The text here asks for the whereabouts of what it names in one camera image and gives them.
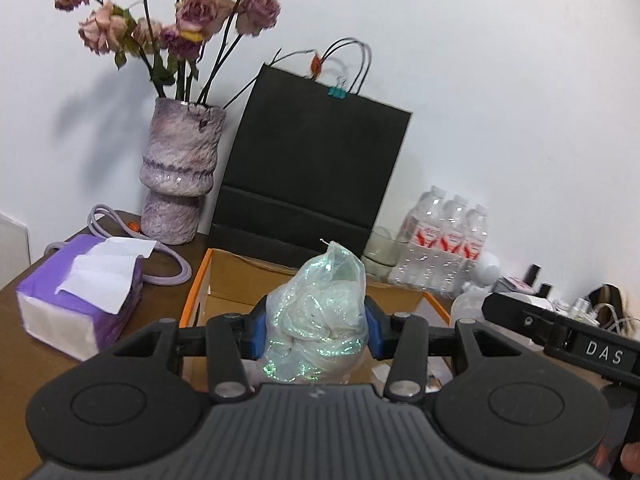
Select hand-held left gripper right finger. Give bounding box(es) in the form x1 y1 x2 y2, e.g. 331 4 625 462
364 294 532 403

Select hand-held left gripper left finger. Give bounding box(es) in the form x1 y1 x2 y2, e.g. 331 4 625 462
112 295 271 403

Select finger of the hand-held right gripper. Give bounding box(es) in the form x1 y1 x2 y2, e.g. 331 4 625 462
481 291 577 347

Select orange cardboard box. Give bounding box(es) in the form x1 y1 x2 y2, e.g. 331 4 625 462
179 247 457 393

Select iridescent plastic bag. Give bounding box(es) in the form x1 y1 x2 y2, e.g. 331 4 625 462
257 240 370 386

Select person's right hand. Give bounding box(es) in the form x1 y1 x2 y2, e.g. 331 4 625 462
620 441 640 476

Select small tin box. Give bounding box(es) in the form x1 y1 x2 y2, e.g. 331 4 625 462
492 276 533 297

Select brown bag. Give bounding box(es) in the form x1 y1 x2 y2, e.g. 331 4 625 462
582 284 634 333

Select white robot toy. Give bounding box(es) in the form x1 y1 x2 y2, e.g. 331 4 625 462
462 252 502 292

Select clear glass cup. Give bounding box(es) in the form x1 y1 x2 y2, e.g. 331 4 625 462
361 226 402 282

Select water bottle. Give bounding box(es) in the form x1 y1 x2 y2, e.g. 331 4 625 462
397 186 447 286
439 193 469 292
462 203 490 292

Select black paper bag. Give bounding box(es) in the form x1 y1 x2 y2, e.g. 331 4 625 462
208 37 413 271

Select purple mottled vase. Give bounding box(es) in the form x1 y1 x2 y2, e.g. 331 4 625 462
140 97 227 246

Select purple tissue pack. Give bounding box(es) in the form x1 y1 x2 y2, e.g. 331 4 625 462
15 234 157 362

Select white printed board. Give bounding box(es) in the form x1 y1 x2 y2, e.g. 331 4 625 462
0 212 32 288

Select dried pink flowers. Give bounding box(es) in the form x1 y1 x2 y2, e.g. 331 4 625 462
54 0 287 106

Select lilac cable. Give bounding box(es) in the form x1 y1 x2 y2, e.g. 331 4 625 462
87 204 193 288

